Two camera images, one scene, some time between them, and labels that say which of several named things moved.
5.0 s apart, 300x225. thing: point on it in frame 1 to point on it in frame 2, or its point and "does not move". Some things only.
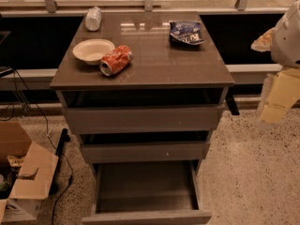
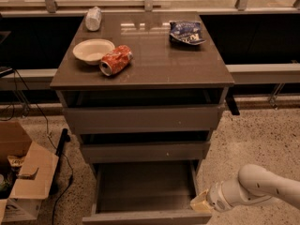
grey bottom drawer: (147, 192) does not move
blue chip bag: (187, 32) does not move
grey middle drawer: (114, 147) does not move
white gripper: (287, 42) to (216, 197)
